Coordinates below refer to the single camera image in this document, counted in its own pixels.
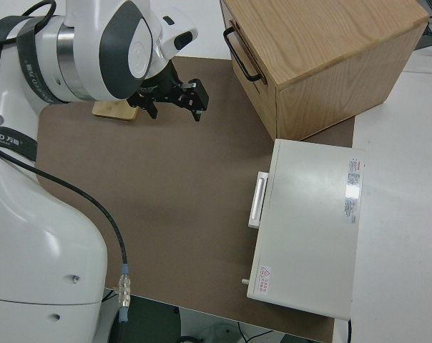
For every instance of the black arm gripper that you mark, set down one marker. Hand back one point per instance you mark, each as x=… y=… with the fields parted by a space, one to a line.
x=158 y=89

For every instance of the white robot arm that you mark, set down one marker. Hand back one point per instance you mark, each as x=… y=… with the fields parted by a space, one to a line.
x=33 y=232

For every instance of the wooden mug tree stand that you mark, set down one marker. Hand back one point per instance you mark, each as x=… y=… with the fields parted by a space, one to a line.
x=112 y=110

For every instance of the brown table mat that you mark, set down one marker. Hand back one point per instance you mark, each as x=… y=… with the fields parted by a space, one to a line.
x=166 y=186

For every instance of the wooden drawer cabinet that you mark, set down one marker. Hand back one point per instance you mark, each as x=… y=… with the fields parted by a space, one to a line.
x=327 y=60

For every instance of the white toaster oven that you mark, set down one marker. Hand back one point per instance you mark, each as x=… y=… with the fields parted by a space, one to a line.
x=309 y=221

